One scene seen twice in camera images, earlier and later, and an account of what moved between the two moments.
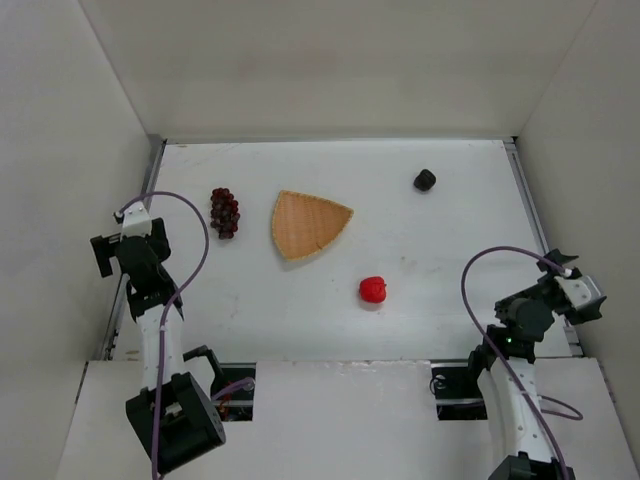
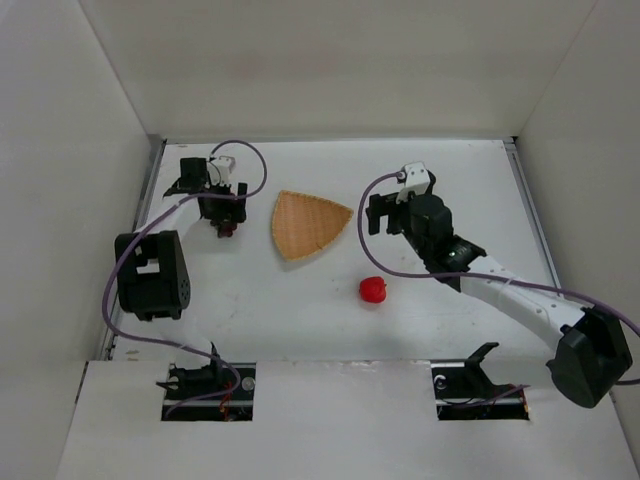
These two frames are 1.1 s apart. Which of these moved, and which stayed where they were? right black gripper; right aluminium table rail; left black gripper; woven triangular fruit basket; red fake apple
Moved: right black gripper; left black gripper
Stayed: red fake apple; right aluminium table rail; woven triangular fruit basket
